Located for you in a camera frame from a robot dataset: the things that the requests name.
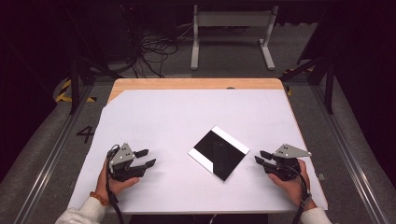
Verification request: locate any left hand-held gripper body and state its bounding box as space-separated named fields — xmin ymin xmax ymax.
xmin=106 ymin=142 xmax=148 ymax=183

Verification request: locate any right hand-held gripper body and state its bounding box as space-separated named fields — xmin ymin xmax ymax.
xmin=262 ymin=143 xmax=313 ymax=182

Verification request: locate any person's right hand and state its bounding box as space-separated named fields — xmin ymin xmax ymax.
xmin=268 ymin=159 xmax=318 ymax=211

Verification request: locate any person's left hand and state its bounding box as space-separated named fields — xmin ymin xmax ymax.
xmin=94 ymin=158 xmax=142 ymax=204

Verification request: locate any white paper sheet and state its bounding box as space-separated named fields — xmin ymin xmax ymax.
xmin=66 ymin=89 xmax=329 ymax=215

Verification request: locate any black metal stand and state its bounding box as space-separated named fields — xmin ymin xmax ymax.
xmin=64 ymin=6 xmax=125 ymax=116
xmin=278 ymin=46 xmax=339 ymax=115

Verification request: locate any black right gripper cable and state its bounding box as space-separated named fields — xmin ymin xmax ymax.
xmin=286 ymin=164 xmax=313 ymax=224

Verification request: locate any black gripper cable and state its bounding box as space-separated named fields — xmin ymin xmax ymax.
xmin=286 ymin=164 xmax=313 ymax=224
xmin=105 ymin=144 xmax=125 ymax=224

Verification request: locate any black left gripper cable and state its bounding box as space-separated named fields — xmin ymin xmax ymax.
xmin=105 ymin=144 xmax=125 ymax=224

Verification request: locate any orange bead bracelet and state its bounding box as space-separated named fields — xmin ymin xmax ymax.
xmin=89 ymin=190 xmax=110 ymax=208

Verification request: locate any aluminium floor rail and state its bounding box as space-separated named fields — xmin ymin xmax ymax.
xmin=12 ymin=83 xmax=94 ymax=224
xmin=311 ymin=83 xmax=390 ymax=224

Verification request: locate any bundle of black floor cables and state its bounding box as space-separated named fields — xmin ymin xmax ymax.
xmin=124 ymin=29 xmax=180 ymax=78

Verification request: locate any white metal stand frame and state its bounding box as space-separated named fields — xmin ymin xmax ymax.
xmin=190 ymin=4 xmax=279 ymax=71

